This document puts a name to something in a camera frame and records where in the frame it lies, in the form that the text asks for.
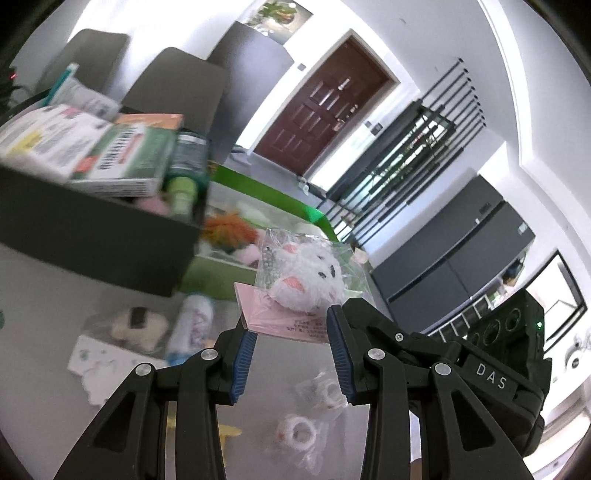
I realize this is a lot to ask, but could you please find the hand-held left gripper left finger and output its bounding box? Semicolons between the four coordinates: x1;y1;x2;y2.
53;320;259;480

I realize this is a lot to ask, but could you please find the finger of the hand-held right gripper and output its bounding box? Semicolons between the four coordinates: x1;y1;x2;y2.
344;298;467;370

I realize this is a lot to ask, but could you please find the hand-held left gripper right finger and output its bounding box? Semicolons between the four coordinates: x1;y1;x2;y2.
326;305;532;480

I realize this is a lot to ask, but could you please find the bagged plush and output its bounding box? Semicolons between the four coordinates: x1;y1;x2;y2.
234;227;371;345

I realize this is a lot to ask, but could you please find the green rimmed clear bin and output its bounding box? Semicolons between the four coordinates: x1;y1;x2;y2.
179;165;341;303

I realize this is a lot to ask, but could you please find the orange feathery toy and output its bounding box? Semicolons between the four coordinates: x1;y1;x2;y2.
201;211;260;253

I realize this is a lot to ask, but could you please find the bagged patterned tape roll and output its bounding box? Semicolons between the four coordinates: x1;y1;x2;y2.
297;373;348;410
276;412;320;452

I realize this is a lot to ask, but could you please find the white cubby shelf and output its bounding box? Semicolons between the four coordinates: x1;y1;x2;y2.
424;294;505;343

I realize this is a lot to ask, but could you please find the blue and white bottle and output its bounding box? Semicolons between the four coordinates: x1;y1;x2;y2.
165;294;216;366

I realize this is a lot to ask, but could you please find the yellow flat item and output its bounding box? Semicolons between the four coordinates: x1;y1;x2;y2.
165;414;243;445

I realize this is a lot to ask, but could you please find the dark grey refrigerator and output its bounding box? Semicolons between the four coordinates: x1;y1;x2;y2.
371;175;537;334

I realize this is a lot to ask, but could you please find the cream plush with black patch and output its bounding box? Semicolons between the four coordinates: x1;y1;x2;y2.
110;306;170;352

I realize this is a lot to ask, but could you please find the white sticker sheet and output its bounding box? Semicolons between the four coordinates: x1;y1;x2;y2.
68;334;168;408

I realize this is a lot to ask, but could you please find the black slat room divider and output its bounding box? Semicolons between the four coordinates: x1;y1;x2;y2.
322;58;486;241

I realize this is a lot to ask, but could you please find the black storage box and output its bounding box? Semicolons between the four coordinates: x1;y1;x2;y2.
0;164;209;299

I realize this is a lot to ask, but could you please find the green plastic bottle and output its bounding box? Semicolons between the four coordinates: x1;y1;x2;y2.
165;131;209;219

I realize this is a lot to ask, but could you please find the green white medicine carton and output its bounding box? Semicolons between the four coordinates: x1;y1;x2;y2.
68;124;179;198

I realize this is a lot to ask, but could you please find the dark red entrance door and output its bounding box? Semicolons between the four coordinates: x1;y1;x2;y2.
253;37;394;177

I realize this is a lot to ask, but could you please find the orange carton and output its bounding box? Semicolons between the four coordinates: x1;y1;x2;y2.
115;113;185;136

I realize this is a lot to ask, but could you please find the grey dining chair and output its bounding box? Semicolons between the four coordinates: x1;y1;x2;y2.
37;28;130;94
120;46;230;136

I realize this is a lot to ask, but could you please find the dark grey cabinet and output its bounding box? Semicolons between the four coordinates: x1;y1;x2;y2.
207;21;295;163

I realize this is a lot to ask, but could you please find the white printed packet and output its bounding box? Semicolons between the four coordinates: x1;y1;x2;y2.
44;65;122;121

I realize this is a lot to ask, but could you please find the framed wall picture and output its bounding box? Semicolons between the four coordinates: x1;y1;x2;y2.
248;0;311;45

